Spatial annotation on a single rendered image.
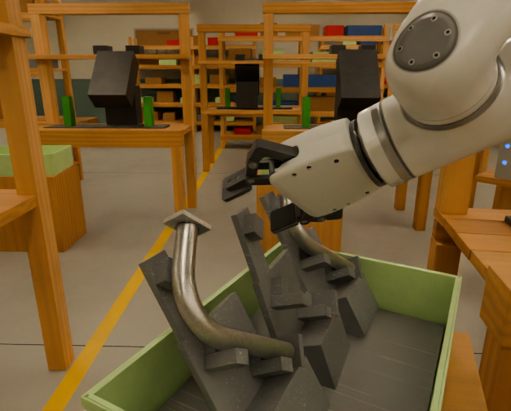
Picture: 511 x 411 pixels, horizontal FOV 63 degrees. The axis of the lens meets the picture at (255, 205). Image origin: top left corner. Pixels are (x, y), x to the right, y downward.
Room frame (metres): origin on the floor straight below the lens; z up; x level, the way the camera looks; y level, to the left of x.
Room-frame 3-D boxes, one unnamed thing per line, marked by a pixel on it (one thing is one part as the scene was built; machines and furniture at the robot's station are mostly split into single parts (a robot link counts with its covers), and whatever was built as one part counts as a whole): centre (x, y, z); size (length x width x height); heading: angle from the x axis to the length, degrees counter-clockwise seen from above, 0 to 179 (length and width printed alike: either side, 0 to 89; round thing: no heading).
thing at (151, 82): (10.62, 1.47, 1.11); 3.01 x 0.54 x 2.23; 88
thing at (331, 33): (8.14, -0.85, 1.12); 3.01 x 0.54 x 2.24; 88
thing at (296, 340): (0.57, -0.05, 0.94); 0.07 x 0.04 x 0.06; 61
